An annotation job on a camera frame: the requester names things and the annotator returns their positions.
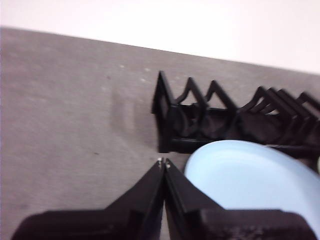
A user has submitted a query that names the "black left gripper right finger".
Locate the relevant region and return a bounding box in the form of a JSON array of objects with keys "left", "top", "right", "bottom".
[{"left": 164, "top": 157, "right": 318, "bottom": 240}]

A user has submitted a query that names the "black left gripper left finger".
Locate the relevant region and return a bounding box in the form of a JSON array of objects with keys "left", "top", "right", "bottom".
[{"left": 11, "top": 157, "right": 166, "bottom": 240}]

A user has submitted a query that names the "blue plate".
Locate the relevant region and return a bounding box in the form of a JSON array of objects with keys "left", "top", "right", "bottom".
[{"left": 184, "top": 139, "right": 320, "bottom": 240}]

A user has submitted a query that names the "black plate rack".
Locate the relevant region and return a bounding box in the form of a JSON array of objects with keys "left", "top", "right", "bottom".
[{"left": 151, "top": 70, "right": 320, "bottom": 169}]

